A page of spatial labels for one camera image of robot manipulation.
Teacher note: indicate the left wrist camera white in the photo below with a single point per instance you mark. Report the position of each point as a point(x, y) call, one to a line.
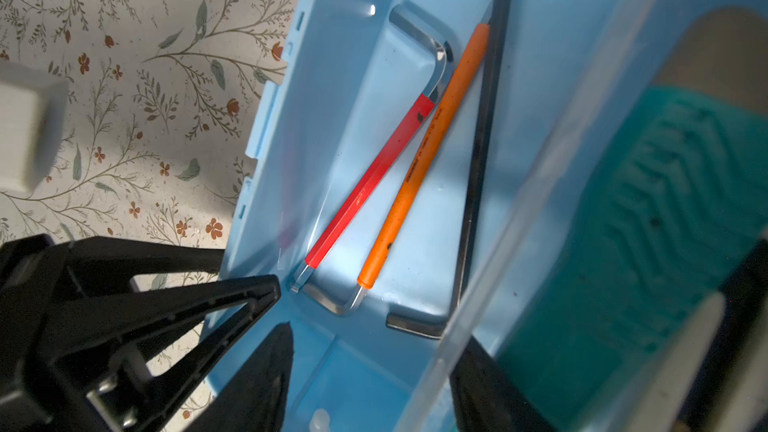
point(33, 111)

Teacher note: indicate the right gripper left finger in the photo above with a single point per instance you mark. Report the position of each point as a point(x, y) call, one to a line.
point(255, 399)

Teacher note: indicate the red handled screwdriver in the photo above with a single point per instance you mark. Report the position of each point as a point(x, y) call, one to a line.
point(384, 150)

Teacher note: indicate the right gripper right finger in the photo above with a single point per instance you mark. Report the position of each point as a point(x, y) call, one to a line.
point(484, 398)

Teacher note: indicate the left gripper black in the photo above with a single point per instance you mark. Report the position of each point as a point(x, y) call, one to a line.
point(36, 336)

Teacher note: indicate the teal utility knife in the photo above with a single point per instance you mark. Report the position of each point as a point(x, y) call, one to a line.
point(675, 205)

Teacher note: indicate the black marker pen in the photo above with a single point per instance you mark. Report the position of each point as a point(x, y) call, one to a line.
point(705, 381)

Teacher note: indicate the black metal rod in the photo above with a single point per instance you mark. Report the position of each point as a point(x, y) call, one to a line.
point(492, 68)

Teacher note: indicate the blue plastic tool box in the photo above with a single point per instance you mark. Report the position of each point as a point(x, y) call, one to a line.
point(352, 76)

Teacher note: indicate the orange pencil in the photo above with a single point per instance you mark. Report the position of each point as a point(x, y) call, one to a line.
point(468, 66)

